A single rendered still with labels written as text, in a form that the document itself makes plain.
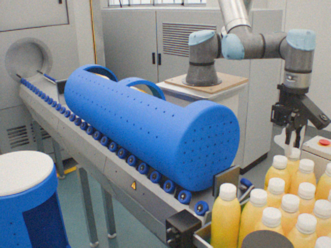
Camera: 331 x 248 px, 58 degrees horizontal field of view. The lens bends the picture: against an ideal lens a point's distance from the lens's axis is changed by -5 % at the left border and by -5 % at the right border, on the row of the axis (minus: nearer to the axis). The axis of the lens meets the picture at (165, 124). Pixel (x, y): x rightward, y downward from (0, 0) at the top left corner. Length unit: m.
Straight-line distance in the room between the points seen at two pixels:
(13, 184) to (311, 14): 3.26
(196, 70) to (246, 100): 1.27
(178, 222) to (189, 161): 0.19
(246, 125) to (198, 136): 1.82
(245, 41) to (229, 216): 0.47
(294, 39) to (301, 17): 2.83
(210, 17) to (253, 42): 1.82
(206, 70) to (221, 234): 0.81
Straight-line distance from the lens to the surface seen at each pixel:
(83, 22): 6.51
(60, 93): 2.00
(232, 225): 0.79
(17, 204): 1.01
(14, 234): 1.08
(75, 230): 2.41
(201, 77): 1.41
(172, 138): 0.88
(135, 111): 1.04
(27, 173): 1.06
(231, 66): 2.63
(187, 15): 2.88
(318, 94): 3.72
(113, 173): 1.31
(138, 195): 1.17
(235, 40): 0.90
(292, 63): 0.87
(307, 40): 0.86
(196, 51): 1.39
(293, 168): 0.97
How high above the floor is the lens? 1.53
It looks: 22 degrees down
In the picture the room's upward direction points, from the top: 2 degrees counter-clockwise
